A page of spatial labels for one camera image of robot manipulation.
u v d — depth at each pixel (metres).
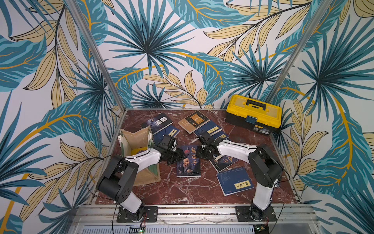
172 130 1.06
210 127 1.07
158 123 1.09
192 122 1.10
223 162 0.91
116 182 0.44
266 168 0.49
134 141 0.83
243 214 0.73
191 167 0.88
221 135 1.03
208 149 0.69
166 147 0.72
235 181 0.84
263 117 0.95
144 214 0.73
